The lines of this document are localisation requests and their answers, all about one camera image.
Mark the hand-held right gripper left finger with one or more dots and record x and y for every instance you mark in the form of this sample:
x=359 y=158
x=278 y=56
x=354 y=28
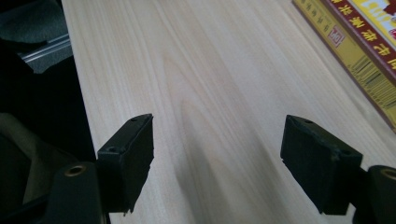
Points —
x=126 y=168

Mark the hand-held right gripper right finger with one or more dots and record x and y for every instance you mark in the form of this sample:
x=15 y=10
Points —
x=317 y=168

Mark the yellow and red box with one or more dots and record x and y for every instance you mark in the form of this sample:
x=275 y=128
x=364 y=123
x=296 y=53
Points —
x=358 y=46

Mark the metal frame rail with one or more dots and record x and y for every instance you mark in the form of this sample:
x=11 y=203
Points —
x=46 y=51

